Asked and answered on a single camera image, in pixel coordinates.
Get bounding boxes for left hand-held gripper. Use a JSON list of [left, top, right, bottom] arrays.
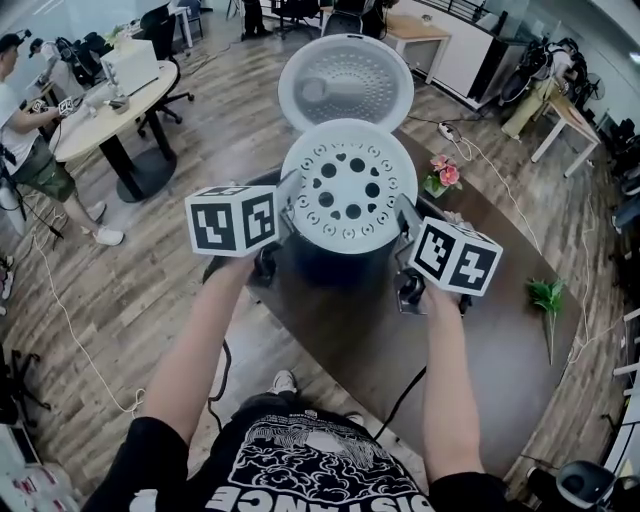
[[183, 168, 304, 287]]

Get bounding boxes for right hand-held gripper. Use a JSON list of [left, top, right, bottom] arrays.
[[393, 193, 505, 317]]

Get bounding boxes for white perforated steamer tray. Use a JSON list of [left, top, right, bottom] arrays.
[[280, 118, 419, 254]]

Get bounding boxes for dark blue rice cooker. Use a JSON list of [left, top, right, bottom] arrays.
[[247, 33, 426, 290]]

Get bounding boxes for person's right forearm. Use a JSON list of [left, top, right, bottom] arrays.
[[422, 287, 486, 484]]

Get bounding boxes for person's left forearm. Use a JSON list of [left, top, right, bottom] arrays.
[[142, 257, 269, 444]]

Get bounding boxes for pale pink flowers white pot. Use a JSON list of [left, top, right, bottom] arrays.
[[442, 209, 476, 234]]

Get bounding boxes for pink flowers in glass vase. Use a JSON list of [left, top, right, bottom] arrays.
[[422, 153, 464, 197]]

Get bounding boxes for green artificial leaf sprig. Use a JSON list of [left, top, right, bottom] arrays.
[[524, 278, 566, 366]]

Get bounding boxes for black cabinet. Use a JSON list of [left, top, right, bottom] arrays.
[[467, 19, 519, 109]]

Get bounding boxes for black office chair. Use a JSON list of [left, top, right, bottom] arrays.
[[274, 0, 321, 39], [137, 7, 196, 139]]

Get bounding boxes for white cabinet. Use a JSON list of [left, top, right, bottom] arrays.
[[429, 9, 494, 101]]

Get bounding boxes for wooden-top desk grey panel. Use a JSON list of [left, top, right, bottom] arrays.
[[384, 14, 454, 85]]

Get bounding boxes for person's left white shoe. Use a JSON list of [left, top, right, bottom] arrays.
[[271, 369, 300, 397]]

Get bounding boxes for wooden-top white table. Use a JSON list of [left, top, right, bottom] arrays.
[[529, 92, 602, 179]]

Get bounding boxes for round beige table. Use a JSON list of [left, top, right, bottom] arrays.
[[47, 59, 181, 204]]

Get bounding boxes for white countertop oven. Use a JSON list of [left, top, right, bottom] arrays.
[[99, 38, 162, 97]]

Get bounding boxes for person's black trousers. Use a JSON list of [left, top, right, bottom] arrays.
[[239, 392, 302, 417]]

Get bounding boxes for black floor fan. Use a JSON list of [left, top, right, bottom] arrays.
[[581, 72, 609, 109]]

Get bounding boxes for person's black printed t-shirt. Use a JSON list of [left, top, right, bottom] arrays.
[[79, 407, 506, 512]]

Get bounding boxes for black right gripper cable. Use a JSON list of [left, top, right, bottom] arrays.
[[372, 367, 429, 443]]

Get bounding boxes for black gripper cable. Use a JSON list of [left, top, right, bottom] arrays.
[[372, 367, 429, 443], [207, 338, 234, 432]]

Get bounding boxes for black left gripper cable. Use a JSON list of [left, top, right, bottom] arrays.
[[207, 338, 234, 432]]

